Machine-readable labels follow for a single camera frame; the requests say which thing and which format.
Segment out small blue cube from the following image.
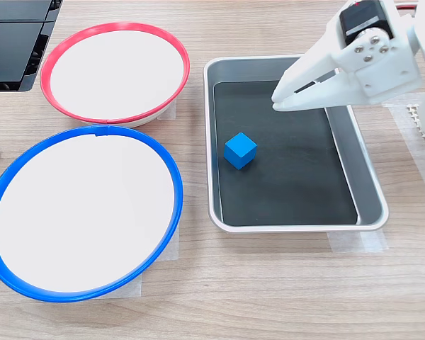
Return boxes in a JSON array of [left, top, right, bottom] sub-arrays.
[[223, 132, 258, 171]]

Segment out black tray mat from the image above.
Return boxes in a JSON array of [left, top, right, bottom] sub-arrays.
[[212, 80, 358, 227]]

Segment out steel tray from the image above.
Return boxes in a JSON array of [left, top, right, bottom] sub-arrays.
[[203, 54, 390, 234]]

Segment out translucent sheet under tray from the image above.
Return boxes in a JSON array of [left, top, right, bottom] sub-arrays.
[[327, 229, 390, 254]]

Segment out translucent sheet under red plate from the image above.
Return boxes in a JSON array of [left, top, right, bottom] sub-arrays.
[[154, 98, 179, 122]]

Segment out white plate with red rim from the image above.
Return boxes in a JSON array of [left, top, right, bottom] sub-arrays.
[[40, 22, 191, 128]]

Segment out translucent sheet under blue plate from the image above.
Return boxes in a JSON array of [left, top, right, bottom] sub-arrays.
[[91, 225, 181, 299]]

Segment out white plate with blue rim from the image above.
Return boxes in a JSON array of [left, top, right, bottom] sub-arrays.
[[0, 124, 184, 303]]

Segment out black electronic device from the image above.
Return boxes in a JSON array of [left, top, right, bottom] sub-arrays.
[[0, 0, 64, 93]]

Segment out translucent sheet under base plate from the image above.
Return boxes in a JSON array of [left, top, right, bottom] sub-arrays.
[[384, 94, 425, 174]]

